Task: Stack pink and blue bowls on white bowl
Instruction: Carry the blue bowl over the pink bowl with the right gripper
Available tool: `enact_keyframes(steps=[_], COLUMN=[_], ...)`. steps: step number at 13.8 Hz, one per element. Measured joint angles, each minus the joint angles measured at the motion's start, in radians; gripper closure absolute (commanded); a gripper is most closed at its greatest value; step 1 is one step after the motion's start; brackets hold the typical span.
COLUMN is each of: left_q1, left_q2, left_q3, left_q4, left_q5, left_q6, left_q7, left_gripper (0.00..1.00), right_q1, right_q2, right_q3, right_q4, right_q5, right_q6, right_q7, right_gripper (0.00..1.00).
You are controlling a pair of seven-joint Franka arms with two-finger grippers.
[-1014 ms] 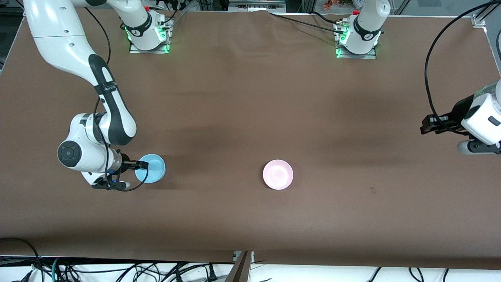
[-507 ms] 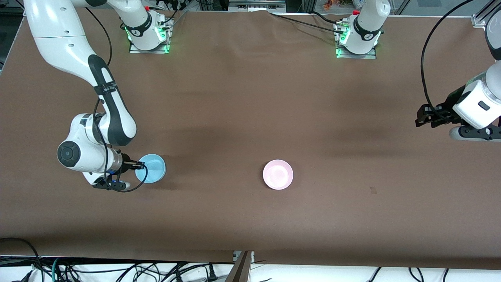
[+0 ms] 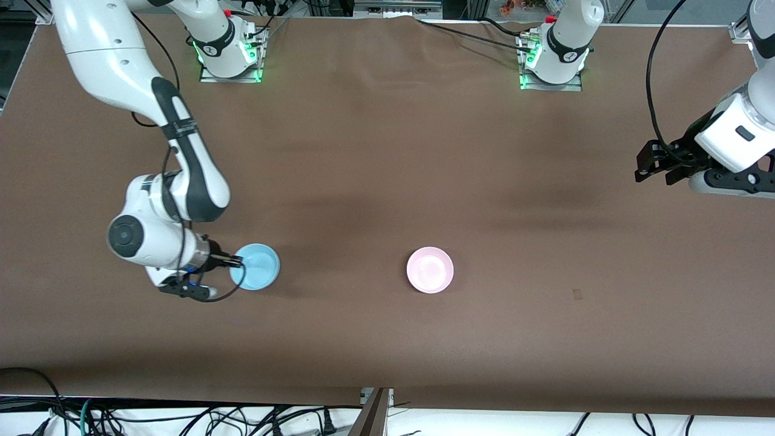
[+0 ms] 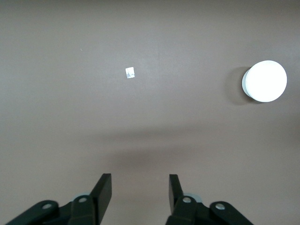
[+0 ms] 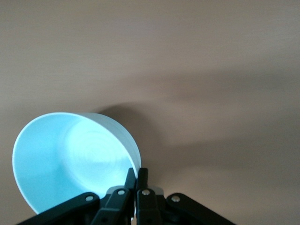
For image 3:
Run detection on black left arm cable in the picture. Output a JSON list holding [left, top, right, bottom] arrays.
[[645, 0, 689, 153]]

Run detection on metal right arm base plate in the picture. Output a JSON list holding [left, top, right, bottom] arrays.
[[200, 61, 264, 84]]

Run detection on brown table cover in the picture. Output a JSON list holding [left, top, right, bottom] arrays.
[[0, 11, 775, 418]]

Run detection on aluminium profile post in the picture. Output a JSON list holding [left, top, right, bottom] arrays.
[[348, 388, 394, 436]]

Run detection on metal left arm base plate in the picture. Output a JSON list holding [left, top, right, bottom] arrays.
[[519, 70, 583, 91]]

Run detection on blue bowl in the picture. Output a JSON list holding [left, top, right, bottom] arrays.
[[229, 243, 281, 291]]

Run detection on pink bowl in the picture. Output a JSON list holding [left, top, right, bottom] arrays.
[[406, 246, 455, 294]]

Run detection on grey power strip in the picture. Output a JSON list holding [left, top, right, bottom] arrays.
[[354, 0, 443, 17]]

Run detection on thick black floor cable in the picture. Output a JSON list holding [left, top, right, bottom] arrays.
[[0, 367, 62, 436]]

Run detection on orange patterned object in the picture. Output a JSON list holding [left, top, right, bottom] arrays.
[[500, 0, 549, 16]]

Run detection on black cable on table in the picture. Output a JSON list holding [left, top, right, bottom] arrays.
[[414, 17, 533, 55]]

